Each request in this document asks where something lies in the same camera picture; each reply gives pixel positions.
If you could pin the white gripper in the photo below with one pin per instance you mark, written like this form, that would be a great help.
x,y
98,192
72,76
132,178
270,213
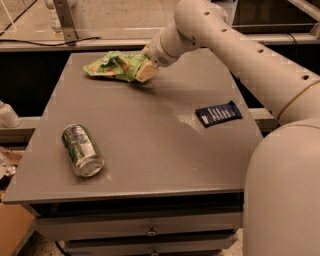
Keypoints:
x,y
157,53

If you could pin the green rice chip bag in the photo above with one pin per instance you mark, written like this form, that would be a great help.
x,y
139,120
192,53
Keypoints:
x,y
116,65

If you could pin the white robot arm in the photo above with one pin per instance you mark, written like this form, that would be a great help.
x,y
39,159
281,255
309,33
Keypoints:
x,y
281,213

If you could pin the dark blue snack packet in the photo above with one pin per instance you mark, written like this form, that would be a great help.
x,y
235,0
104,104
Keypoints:
x,y
213,115

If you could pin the grey drawer cabinet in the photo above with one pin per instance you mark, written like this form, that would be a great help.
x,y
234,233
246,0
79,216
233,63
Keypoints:
x,y
168,187

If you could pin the green soda can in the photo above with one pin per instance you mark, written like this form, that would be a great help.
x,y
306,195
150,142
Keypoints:
x,y
84,154

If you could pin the cardboard box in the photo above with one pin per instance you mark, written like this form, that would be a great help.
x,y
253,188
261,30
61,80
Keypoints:
x,y
15,221

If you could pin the grey metal bracket left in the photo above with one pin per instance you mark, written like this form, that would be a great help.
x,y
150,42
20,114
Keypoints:
x,y
66,22

